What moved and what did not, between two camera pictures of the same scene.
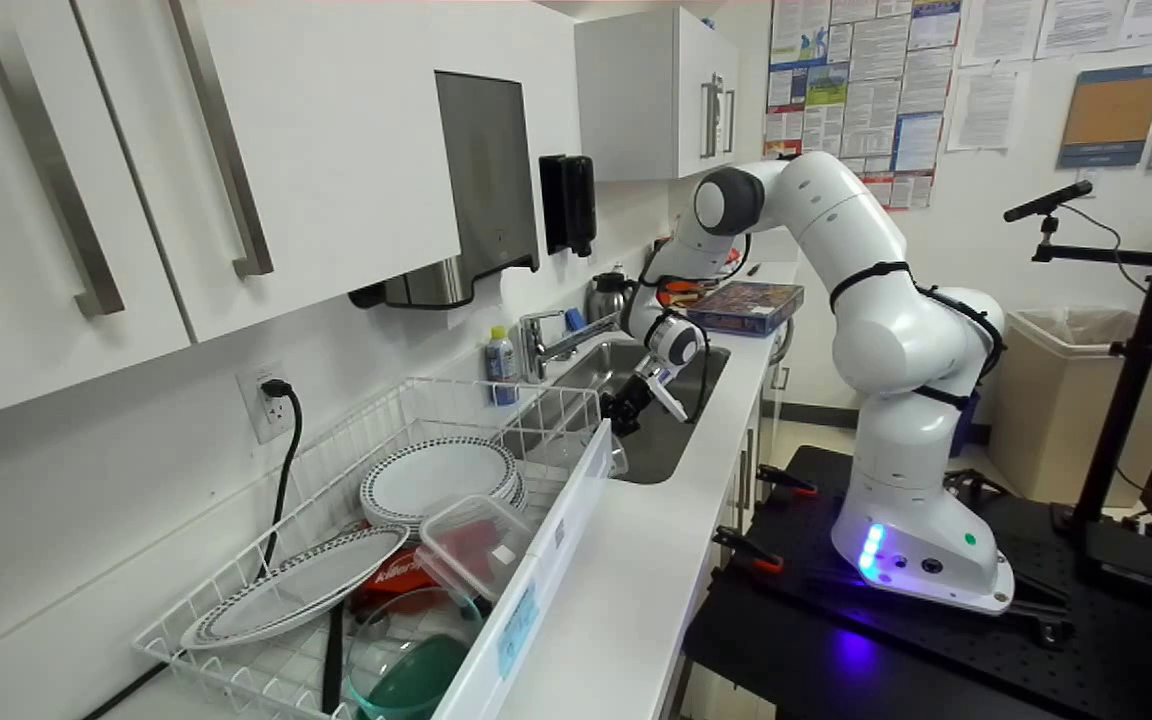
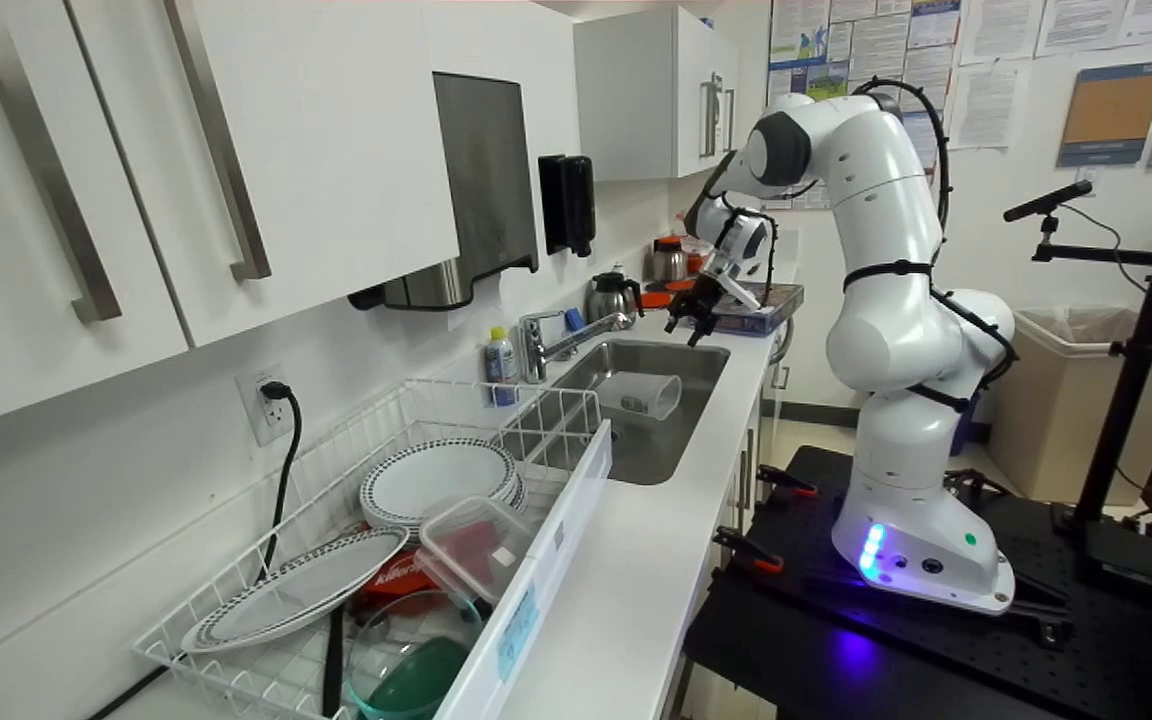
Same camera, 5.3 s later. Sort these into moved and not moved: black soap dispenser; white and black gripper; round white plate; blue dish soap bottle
Moved: white and black gripper
Not moved: blue dish soap bottle; black soap dispenser; round white plate
